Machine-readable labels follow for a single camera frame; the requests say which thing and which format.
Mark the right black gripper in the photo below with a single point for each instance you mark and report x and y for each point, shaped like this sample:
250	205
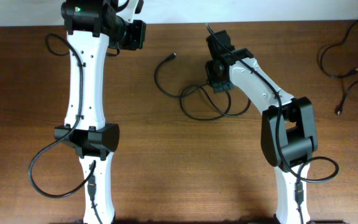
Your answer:
217	83

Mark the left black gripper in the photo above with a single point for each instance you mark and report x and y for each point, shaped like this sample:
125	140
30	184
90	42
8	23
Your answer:
142	30

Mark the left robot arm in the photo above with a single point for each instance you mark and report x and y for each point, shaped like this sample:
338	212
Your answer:
92	28

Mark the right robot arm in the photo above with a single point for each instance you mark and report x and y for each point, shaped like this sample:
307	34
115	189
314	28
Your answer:
288	134

